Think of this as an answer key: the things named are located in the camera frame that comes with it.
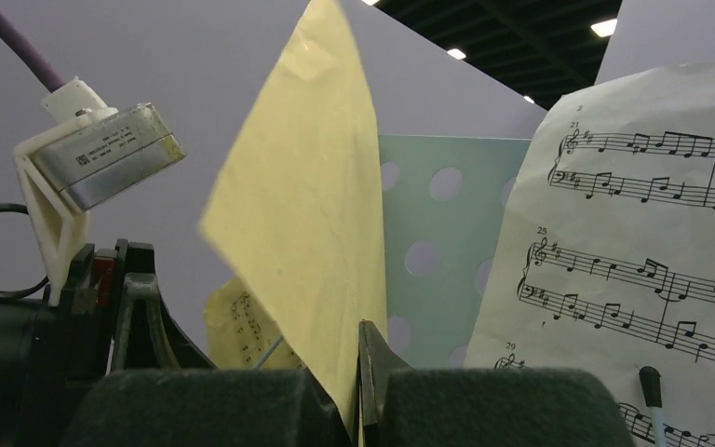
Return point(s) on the yellow sheet music page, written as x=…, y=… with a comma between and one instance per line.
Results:
x=297, y=207

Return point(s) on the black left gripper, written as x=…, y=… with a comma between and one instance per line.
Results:
x=111, y=317

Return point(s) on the light blue music stand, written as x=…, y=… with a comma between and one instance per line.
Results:
x=443, y=200

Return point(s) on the white sheet music page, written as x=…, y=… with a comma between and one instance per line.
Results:
x=606, y=256

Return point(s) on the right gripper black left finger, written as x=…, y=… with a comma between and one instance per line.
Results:
x=207, y=408

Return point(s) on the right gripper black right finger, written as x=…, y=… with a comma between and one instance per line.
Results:
x=403, y=406

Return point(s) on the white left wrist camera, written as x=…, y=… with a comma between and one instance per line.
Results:
x=95, y=153

